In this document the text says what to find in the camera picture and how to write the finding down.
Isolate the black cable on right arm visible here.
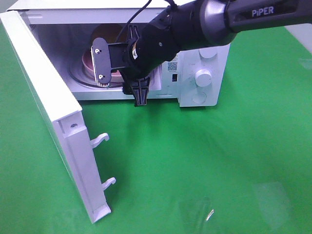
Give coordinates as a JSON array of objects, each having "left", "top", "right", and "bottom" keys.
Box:
[{"left": 116, "top": 0, "right": 178, "bottom": 43}]

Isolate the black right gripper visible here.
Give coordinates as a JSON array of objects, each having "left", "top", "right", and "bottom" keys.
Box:
[{"left": 120, "top": 23, "right": 180, "bottom": 106}]

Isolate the white microwave oven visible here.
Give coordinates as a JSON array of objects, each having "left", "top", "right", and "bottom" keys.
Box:
[{"left": 6, "top": 0, "right": 230, "bottom": 107}]

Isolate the white microwave door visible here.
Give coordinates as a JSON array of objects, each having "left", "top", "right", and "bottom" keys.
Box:
[{"left": 0, "top": 11, "right": 116, "bottom": 223}]

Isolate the pink plate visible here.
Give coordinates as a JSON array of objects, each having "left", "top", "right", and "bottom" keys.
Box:
[{"left": 82, "top": 49, "right": 124, "bottom": 84}]

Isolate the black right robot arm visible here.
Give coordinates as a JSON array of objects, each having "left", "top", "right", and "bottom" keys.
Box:
[{"left": 120, "top": 0, "right": 312, "bottom": 106}]

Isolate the glass microwave turntable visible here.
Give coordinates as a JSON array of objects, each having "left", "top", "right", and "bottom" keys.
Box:
[{"left": 68, "top": 60, "right": 124, "bottom": 88}]

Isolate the burger with lettuce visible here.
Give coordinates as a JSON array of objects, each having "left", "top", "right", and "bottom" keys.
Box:
[{"left": 90, "top": 23, "right": 129, "bottom": 47}]

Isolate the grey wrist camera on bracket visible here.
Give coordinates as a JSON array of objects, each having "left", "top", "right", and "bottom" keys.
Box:
[{"left": 91, "top": 37, "right": 129, "bottom": 88}]

